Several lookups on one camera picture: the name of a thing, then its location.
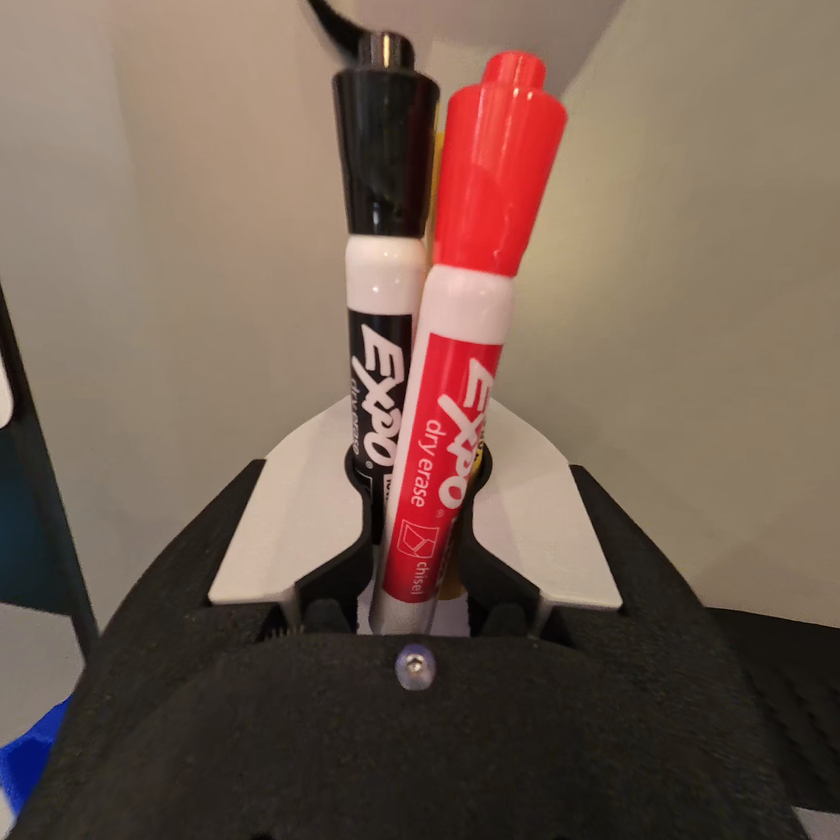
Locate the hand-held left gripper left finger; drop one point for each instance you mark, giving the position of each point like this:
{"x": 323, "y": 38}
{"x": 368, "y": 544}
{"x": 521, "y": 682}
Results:
{"x": 289, "y": 518}

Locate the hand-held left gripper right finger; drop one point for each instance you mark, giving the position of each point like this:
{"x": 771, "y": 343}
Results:
{"x": 544, "y": 525}

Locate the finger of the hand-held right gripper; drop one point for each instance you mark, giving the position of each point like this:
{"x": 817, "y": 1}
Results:
{"x": 590, "y": 26}

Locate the yellow marker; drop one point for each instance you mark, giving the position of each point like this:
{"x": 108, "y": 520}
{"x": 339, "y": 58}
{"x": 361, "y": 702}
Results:
{"x": 455, "y": 589}

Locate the red dry erase marker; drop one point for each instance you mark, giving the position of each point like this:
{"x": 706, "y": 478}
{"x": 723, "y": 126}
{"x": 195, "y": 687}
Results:
{"x": 485, "y": 197}

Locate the black dry erase marker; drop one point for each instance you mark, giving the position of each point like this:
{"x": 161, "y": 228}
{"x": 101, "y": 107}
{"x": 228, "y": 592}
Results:
{"x": 380, "y": 164}

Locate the dark panel with black edge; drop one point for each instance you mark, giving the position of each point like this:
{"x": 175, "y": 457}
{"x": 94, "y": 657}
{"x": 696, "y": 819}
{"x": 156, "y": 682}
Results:
{"x": 39, "y": 512}

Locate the black mesh armrest pad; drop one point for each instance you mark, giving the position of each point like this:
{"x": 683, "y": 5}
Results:
{"x": 787, "y": 689}

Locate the white mounting plate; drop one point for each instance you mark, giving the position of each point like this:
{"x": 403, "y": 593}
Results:
{"x": 5, "y": 394}

